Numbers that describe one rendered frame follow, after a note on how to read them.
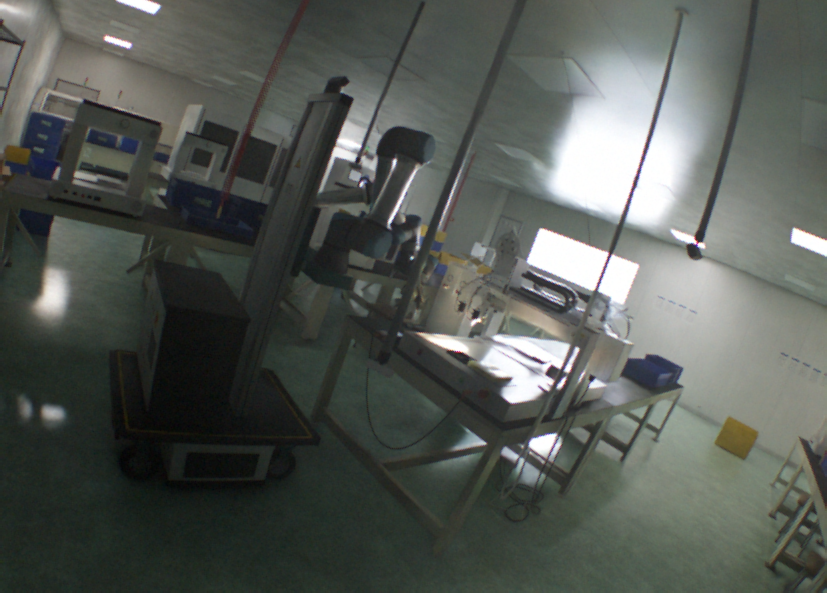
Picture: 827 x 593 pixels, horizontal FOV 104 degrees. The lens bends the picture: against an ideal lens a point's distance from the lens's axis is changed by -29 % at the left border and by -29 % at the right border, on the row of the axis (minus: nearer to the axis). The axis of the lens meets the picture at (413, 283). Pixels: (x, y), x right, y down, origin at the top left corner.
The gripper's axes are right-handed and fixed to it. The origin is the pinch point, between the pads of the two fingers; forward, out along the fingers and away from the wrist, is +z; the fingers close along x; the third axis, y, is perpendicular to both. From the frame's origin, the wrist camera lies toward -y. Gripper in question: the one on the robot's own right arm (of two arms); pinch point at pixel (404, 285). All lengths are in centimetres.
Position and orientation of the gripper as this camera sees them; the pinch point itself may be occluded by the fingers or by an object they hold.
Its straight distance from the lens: 218.0
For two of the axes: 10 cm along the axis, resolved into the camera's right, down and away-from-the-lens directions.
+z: -1.4, 8.5, 5.1
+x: 8.9, 3.3, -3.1
